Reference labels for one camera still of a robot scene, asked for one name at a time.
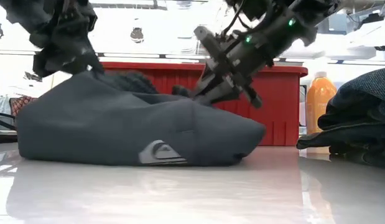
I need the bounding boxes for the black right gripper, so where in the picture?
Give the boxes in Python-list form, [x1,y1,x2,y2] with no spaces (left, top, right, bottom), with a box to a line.
[191,25,276,109]

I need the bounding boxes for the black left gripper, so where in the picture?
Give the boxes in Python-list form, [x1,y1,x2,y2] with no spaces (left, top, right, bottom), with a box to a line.
[29,12,105,77]

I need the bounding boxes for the dark blue denim jeans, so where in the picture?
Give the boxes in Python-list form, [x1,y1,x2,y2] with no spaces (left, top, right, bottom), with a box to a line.
[296,66,385,170]

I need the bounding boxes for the red plastic bin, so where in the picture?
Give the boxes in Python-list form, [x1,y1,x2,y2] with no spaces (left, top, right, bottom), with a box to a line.
[100,61,309,147]

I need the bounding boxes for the red patterned cloth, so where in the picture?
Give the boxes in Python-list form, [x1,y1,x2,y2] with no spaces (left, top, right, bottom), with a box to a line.
[9,96,37,118]

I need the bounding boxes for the orange spray bottle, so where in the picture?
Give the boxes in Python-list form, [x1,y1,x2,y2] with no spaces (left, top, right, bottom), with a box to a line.
[305,70,338,155]

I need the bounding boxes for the large light wooden desk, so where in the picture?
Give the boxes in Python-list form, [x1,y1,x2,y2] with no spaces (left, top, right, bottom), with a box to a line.
[0,130,19,144]

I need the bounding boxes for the black cable loop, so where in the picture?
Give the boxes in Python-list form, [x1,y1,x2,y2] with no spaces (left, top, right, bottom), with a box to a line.
[0,110,18,131]

